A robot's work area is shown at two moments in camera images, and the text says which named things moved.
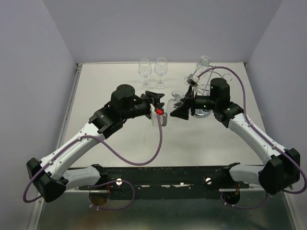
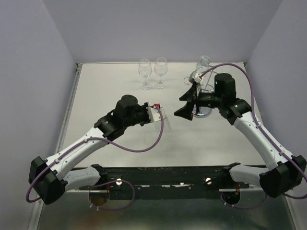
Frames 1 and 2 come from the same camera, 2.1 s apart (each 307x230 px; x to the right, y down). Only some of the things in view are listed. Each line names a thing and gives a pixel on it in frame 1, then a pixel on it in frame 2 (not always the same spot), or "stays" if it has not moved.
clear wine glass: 145,68 stays
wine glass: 160,67 stays
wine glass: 173,104 -> 162,126
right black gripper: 183,112 stays
